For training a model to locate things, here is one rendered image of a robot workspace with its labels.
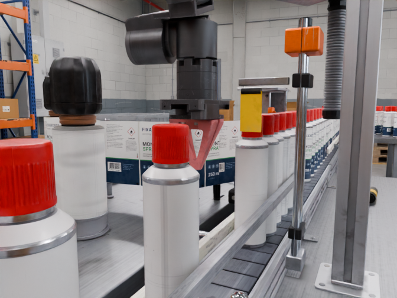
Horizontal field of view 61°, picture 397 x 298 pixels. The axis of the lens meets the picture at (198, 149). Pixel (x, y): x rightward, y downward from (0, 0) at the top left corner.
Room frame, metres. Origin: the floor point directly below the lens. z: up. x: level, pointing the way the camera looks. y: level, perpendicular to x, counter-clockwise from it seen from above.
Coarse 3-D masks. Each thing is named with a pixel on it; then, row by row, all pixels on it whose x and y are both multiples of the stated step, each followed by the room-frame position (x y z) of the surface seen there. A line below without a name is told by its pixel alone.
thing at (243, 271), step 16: (320, 176) 1.03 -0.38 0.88; (304, 192) 0.83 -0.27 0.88; (288, 224) 0.61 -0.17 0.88; (224, 240) 0.53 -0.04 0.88; (272, 240) 0.53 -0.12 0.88; (240, 256) 0.47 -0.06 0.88; (256, 256) 0.47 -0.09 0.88; (224, 272) 0.43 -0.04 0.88; (240, 272) 0.43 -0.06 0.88; (256, 272) 0.43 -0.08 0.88; (208, 288) 0.39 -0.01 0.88; (224, 288) 0.39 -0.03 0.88; (240, 288) 0.39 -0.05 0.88
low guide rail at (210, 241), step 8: (232, 216) 0.55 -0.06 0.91; (224, 224) 0.51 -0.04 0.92; (232, 224) 0.53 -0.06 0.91; (216, 232) 0.48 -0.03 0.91; (224, 232) 0.50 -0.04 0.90; (200, 240) 0.45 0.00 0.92; (208, 240) 0.45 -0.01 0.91; (216, 240) 0.47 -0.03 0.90; (200, 248) 0.43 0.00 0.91; (208, 248) 0.45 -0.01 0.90; (200, 256) 0.43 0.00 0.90; (144, 288) 0.33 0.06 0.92; (136, 296) 0.31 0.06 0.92; (144, 296) 0.31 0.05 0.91
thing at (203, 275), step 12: (288, 180) 0.61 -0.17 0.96; (276, 192) 0.53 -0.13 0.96; (288, 192) 0.58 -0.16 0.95; (264, 204) 0.46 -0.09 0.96; (276, 204) 0.50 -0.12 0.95; (252, 216) 0.41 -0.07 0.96; (264, 216) 0.43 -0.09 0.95; (240, 228) 0.37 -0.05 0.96; (252, 228) 0.39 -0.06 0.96; (228, 240) 0.34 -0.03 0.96; (240, 240) 0.35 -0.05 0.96; (216, 252) 0.31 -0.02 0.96; (228, 252) 0.31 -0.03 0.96; (204, 264) 0.28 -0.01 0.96; (216, 264) 0.29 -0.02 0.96; (192, 276) 0.26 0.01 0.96; (204, 276) 0.27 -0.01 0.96; (180, 288) 0.25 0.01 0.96; (192, 288) 0.25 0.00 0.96; (204, 288) 0.26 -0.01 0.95
